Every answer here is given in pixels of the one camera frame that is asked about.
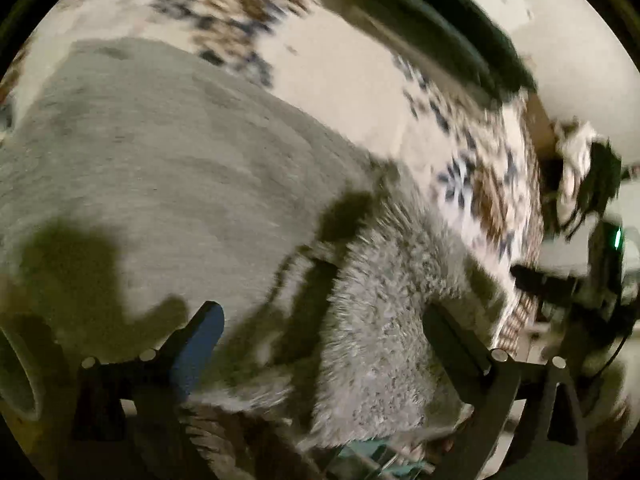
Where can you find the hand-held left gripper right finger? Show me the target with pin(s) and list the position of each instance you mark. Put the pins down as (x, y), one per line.
(450, 342)

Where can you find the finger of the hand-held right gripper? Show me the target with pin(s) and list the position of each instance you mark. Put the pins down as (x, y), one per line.
(535, 282)

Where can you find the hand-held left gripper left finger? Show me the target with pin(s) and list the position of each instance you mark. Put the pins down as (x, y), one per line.
(197, 355)

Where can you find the grey fluffy pants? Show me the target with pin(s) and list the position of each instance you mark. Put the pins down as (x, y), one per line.
(200, 185)

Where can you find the person's right forearm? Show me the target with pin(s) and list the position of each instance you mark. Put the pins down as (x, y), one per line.
(607, 395)

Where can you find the grey-green folded pants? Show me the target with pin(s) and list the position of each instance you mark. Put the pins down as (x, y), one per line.
(395, 30)

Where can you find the brown checkered blanket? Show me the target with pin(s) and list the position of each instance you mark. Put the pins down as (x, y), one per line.
(525, 305)

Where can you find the person's beige fleece robe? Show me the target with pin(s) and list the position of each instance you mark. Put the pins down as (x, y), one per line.
(235, 440)

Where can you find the teal box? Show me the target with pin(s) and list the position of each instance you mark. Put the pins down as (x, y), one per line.
(385, 457)

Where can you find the white clothes pile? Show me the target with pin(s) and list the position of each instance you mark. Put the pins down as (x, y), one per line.
(575, 145)

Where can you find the bed with floral sheet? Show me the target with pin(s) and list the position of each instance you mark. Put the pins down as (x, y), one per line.
(330, 70)

